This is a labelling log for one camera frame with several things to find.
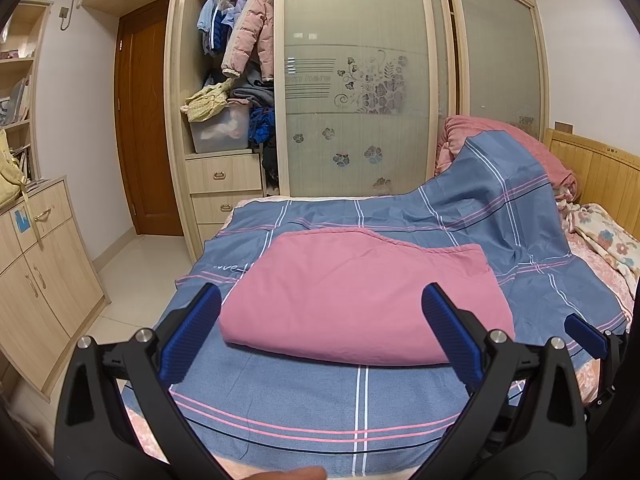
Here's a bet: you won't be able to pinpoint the pink quilt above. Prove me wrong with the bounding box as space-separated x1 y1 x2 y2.
435 116 577 202

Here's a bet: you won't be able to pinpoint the black clothes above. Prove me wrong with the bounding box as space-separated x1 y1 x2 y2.
260 142 281 196

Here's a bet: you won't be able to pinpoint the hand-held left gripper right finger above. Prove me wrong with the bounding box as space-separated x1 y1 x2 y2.
417 282 588 480

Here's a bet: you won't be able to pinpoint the yellow bag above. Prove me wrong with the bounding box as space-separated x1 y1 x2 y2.
0 127 45 250

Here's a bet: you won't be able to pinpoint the light wooden wardrobe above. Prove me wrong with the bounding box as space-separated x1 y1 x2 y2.
82 0 551 262

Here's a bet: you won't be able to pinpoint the air conditioner power cable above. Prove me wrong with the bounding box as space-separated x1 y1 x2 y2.
58 0 87 34

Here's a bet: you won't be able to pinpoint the dark blue clothes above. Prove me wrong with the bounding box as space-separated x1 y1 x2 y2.
247 106 277 145

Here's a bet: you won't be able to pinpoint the floral frosted sliding door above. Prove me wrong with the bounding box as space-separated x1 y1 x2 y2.
274 0 437 199

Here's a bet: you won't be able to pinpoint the light blue hanging clothes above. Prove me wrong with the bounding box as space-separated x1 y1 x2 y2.
196 0 251 59

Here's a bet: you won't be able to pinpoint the pink and cream jacket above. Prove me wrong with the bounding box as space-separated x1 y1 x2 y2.
219 227 516 367

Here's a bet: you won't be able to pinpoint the floral blanket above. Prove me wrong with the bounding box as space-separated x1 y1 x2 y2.
555 199 640 281

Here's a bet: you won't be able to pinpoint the person's left hand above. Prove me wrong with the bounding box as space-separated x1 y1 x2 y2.
247 466 329 480

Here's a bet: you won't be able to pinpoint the light wooden bookshelf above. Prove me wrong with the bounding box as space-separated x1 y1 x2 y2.
0 0 54 187

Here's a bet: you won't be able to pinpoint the yellow crumpled cloth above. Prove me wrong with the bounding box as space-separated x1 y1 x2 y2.
180 80 234 124

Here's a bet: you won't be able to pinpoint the plain frosted sliding door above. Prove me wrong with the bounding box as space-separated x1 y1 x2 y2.
440 0 549 142

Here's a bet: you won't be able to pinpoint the brown wooden door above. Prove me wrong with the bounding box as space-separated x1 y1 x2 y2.
114 0 185 237

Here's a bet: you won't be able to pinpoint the blue plaid bed cover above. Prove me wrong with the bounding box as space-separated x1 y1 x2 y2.
120 130 632 479

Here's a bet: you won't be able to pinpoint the light wooden cabinet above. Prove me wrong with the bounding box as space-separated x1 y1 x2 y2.
0 175 112 402

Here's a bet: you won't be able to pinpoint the grey folded clothes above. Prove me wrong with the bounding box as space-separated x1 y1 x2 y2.
227 77 275 109

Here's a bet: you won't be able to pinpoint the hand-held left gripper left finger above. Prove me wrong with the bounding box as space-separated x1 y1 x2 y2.
54 284 231 480

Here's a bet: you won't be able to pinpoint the clear plastic storage box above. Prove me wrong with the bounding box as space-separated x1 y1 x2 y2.
189 102 251 155

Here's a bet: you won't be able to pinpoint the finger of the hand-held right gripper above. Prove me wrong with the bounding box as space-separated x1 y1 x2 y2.
564 314 631 361

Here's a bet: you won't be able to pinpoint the pink puffer jacket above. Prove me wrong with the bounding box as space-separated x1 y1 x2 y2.
221 0 276 84

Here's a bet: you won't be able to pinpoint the leaning books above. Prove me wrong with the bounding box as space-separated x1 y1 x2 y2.
0 75 32 127

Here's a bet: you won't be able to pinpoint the wooden headboard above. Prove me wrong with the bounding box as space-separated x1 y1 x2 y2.
544 127 640 221

